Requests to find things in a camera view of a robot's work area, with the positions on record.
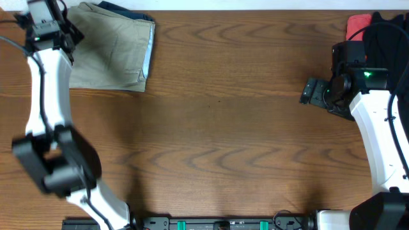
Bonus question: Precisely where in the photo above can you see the black cloth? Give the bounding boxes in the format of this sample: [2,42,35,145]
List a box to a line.
[362,11,409,141]

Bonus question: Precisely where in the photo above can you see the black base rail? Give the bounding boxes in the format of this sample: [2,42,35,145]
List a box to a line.
[61,215,317,230]

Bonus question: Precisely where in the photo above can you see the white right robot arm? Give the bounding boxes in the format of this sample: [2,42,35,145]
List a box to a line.
[300,40,408,229]

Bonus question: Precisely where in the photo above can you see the folded navy blue shorts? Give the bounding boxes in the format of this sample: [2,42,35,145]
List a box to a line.
[97,1,154,22]

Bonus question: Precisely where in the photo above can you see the light khaki shorts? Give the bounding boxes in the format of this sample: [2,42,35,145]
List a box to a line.
[68,2,155,92]

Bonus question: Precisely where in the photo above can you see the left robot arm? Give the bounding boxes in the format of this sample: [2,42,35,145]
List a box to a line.
[12,0,137,229]

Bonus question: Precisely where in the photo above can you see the red cloth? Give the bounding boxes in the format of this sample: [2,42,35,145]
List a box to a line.
[345,14,372,40]

